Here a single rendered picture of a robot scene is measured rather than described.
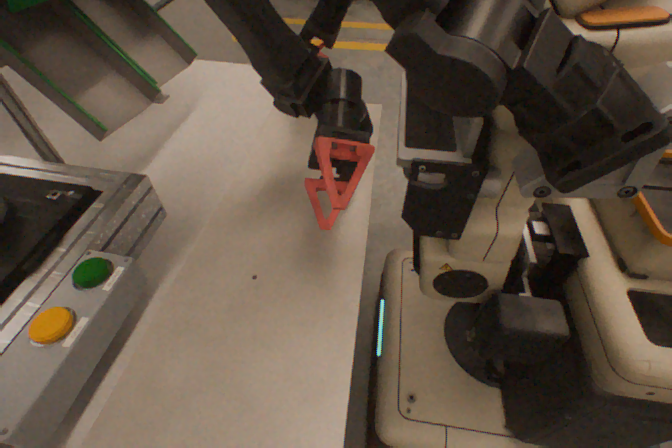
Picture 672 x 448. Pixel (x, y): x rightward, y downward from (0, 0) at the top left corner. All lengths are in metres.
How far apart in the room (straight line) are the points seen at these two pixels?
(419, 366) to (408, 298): 0.21
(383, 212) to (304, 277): 1.27
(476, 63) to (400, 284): 1.05
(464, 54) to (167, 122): 0.79
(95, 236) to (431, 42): 0.50
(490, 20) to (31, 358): 0.55
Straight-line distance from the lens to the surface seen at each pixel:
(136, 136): 0.95
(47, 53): 0.79
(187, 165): 0.82
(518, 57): 0.31
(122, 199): 0.64
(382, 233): 1.74
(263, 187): 0.73
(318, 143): 0.40
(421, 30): 0.28
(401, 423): 1.12
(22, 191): 0.73
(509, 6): 0.32
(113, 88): 0.78
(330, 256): 0.61
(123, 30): 0.89
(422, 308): 1.24
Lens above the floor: 1.36
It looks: 46 degrees down
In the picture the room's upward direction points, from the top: straight up
